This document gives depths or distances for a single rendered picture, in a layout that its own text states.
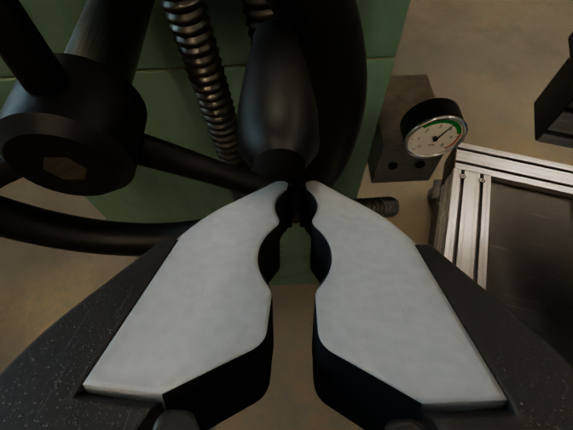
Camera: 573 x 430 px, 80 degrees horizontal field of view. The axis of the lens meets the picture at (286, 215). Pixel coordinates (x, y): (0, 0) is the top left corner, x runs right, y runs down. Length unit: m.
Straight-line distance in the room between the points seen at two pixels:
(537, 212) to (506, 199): 0.07
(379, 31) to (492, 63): 1.38
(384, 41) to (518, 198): 0.71
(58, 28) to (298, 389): 0.83
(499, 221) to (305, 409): 0.64
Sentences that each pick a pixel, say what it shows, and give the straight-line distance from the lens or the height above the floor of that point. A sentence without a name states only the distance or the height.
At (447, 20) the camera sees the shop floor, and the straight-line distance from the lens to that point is 1.91.
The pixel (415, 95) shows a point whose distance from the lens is 0.50.
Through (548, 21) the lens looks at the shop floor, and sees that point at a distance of 2.08.
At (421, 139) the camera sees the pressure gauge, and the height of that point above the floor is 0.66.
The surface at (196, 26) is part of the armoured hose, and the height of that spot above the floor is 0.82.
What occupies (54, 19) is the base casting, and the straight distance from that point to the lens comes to 0.40.
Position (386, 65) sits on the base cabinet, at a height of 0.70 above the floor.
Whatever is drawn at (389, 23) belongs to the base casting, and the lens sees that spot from 0.37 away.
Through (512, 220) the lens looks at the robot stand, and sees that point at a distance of 0.97.
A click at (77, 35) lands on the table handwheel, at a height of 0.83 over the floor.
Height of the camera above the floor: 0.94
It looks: 61 degrees down
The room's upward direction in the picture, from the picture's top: 4 degrees counter-clockwise
